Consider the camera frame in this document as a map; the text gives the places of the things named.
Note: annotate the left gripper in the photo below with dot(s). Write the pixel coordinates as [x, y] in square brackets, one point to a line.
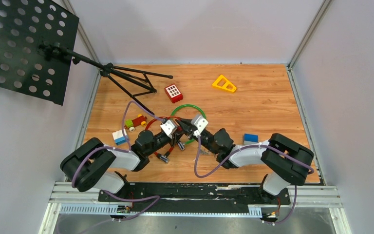
[177, 137]

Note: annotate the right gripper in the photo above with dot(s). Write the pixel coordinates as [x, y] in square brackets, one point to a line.
[185, 126]

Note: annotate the green cable lock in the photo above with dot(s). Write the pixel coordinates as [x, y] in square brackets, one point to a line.
[182, 145]

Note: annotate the red cable lock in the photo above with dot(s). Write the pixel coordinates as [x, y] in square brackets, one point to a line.
[166, 153]

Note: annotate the silver keys of red lock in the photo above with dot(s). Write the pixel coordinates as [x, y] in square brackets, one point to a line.
[203, 152]

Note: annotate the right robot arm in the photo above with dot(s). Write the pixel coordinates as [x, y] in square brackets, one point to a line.
[289, 161]

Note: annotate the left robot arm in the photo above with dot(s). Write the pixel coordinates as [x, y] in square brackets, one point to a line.
[87, 166]

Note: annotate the red window toy brick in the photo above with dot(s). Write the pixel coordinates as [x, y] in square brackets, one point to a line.
[173, 93]

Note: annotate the red green toy car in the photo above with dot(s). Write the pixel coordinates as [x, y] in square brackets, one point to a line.
[131, 124]

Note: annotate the white blue toy brick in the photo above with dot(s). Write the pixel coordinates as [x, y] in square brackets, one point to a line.
[119, 137]

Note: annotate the yellow triangular toy piece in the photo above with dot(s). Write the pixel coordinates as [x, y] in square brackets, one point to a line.
[224, 84]

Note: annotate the blue green white brick stack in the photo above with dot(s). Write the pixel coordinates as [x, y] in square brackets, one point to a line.
[249, 139]

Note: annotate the black perforated music stand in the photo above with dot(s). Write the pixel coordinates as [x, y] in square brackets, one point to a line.
[37, 39]

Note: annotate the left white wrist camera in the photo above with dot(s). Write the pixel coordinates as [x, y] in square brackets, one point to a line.
[169, 127]

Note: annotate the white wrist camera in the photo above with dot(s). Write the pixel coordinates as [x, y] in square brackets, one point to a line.
[169, 127]
[200, 123]

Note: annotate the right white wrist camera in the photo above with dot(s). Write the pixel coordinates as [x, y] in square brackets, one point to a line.
[200, 123]

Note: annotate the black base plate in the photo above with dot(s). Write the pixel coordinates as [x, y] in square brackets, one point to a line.
[200, 197]

